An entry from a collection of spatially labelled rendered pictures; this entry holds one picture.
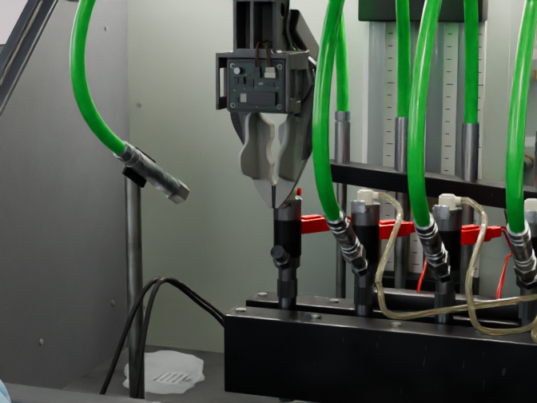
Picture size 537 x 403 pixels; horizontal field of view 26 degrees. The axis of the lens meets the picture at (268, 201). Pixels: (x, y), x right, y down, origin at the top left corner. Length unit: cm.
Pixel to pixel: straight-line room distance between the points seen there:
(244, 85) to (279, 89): 3
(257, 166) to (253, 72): 11
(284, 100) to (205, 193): 47
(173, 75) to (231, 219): 20
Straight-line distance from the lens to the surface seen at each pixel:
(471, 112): 122
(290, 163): 110
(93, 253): 146
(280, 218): 115
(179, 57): 149
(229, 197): 148
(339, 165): 133
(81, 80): 107
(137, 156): 111
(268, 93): 104
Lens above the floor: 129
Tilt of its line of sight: 10 degrees down
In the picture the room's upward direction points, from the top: straight up
